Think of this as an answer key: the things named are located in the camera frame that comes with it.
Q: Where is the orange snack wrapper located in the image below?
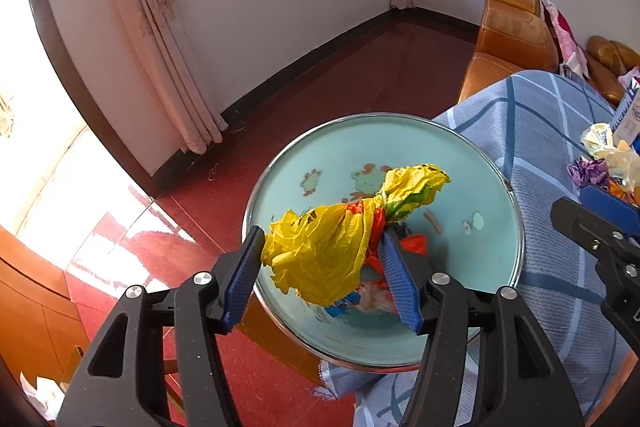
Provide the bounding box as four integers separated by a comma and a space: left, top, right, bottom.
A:
608, 179, 640, 207

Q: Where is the purple wrapper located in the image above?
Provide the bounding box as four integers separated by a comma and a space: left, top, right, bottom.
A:
567, 157, 610, 192

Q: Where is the pale yellow plastic wrapper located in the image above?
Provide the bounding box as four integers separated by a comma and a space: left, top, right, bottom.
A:
580, 122, 615, 158

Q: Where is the small red wrapper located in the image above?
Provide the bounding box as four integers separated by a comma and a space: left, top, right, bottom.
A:
364, 234, 428, 274

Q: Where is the yellow plastic bag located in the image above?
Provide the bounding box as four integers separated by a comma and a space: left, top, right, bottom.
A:
260, 164, 450, 307

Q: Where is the yellow sponge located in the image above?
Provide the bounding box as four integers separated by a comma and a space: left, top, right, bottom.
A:
605, 140, 639, 193

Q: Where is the white plastic bag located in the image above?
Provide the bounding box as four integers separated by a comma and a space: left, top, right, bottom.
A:
356, 281, 397, 314

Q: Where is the light blue trash bin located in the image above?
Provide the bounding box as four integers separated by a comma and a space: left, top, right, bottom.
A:
242, 113, 525, 373

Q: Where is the white milk carton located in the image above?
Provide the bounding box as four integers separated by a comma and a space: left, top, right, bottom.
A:
610, 77, 640, 148

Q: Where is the blue plaid tablecloth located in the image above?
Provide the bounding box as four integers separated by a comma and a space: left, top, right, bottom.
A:
321, 70, 639, 426

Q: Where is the wooden chair under bin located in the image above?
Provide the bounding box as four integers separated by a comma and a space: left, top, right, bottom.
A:
239, 295, 321, 386

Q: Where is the brown leather sofa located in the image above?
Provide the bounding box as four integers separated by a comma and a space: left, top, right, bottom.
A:
586, 36, 639, 107

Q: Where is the pink floral pillow on armchair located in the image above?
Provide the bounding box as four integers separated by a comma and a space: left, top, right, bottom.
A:
540, 0, 588, 80

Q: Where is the brown leather armchair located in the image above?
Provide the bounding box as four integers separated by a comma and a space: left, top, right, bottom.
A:
459, 0, 560, 101

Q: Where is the pink curtain left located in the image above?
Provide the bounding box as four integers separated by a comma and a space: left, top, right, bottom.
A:
114, 0, 228, 155

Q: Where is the wooden door frame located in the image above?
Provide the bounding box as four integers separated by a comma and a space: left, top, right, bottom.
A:
22, 0, 162, 198

